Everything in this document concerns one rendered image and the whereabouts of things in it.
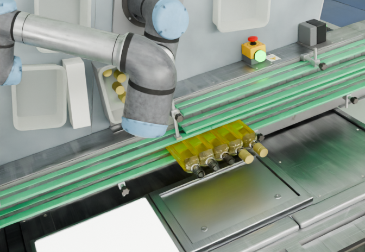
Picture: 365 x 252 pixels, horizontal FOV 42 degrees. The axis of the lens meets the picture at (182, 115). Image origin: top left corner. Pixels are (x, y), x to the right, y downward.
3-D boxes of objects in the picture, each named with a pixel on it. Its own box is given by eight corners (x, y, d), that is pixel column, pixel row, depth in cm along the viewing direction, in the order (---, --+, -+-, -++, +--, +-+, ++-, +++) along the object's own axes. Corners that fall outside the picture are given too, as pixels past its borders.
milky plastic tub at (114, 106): (104, 115, 178) (111, 126, 171) (90, 61, 167) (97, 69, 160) (148, 101, 183) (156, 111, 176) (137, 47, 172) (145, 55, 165)
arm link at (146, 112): (181, 31, 160) (176, 94, 111) (172, 72, 167) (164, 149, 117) (145, 24, 160) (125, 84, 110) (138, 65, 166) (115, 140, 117)
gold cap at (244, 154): (237, 152, 164) (243, 158, 160) (245, 146, 164) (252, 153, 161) (239, 159, 166) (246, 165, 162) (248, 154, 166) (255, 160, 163)
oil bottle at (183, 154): (164, 147, 180) (188, 177, 163) (162, 135, 177) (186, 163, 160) (178, 142, 182) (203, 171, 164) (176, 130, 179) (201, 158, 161)
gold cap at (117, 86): (111, 82, 172) (114, 87, 168) (120, 80, 173) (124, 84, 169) (112, 91, 173) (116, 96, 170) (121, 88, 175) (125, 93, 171)
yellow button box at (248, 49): (241, 59, 194) (251, 65, 188) (240, 42, 190) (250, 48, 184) (256, 54, 196) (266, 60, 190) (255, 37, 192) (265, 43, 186)
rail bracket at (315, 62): (298, 60, 190) (320, 71, 179) (298, 43, 186) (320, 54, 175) (306, 57, 191) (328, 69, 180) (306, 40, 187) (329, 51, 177)
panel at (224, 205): (31, 246, 162) (50, 323, 134) (29, 240, 160) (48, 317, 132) (258, 155, 188) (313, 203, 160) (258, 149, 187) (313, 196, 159)
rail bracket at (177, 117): (167, 131, 177) (180, 146, 166) (159, 90, 168) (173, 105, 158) (174, 128, 177) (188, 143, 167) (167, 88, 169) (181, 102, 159)
